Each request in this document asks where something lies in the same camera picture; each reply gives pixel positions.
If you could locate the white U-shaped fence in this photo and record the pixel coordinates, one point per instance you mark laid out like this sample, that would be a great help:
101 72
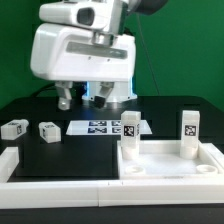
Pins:
102 193

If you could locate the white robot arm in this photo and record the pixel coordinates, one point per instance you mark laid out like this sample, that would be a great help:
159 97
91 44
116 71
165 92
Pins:
123 91

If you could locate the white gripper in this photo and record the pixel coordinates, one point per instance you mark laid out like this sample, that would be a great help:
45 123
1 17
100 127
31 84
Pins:
83 41

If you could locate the white square table top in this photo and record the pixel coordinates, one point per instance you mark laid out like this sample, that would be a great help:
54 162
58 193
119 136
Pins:
160 159

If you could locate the white sheet with tags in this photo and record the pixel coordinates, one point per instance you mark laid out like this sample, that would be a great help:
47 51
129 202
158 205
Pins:
94 127

